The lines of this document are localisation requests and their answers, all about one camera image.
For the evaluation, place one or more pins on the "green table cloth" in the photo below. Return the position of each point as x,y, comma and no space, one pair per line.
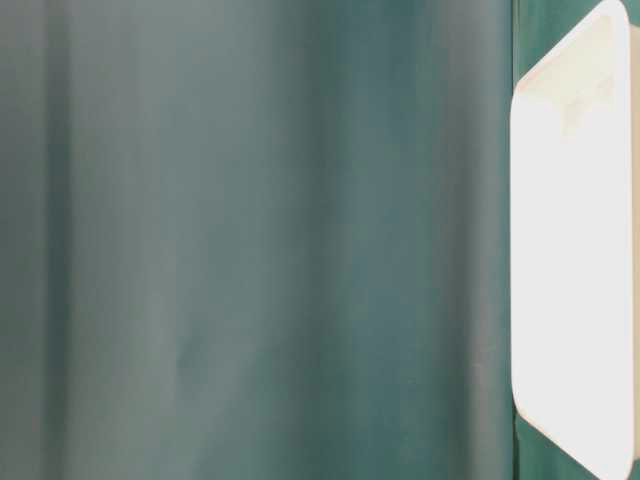
263,239

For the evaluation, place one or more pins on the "white plastic case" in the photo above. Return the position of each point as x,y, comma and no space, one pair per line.
574,238

